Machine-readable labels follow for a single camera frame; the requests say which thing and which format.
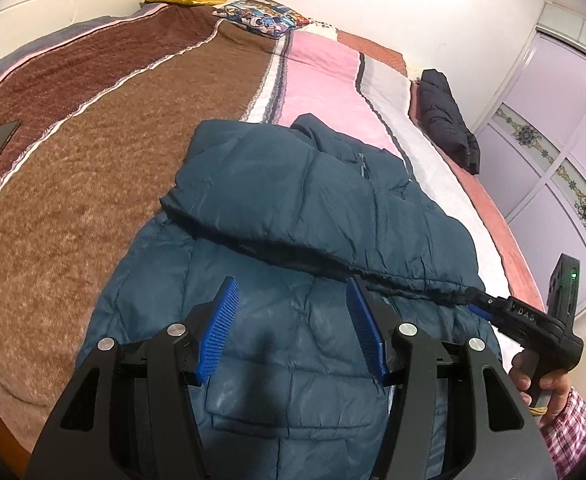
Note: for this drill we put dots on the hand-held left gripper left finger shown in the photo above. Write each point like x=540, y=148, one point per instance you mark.
x=220, y=325

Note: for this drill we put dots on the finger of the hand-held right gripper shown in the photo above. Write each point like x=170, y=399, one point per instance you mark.
x=488, y=317
x=485, y=300

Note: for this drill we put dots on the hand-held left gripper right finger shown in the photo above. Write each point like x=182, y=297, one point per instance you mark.
x=365, y=322

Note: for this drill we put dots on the teal puffer jacket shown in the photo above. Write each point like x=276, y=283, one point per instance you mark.
x=298, y=200

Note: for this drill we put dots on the person's right forearm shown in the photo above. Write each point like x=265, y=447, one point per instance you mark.
x=570, y=430

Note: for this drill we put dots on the person's right hand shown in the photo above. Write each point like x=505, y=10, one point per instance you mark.
x=523, y=375

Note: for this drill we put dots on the striped bed blanket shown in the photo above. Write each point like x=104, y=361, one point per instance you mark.
x=98, y=185

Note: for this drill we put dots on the folded black jacket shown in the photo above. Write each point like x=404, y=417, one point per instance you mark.
x=445, y=115

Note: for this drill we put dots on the lilac wardrobe with floral trim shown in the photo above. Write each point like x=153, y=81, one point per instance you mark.
x=563, y=110

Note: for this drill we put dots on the colourful printed pillow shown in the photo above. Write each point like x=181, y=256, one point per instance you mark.
x=260, y=15

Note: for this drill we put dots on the wooden bed frame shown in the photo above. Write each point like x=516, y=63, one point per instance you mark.
x=0, y=425

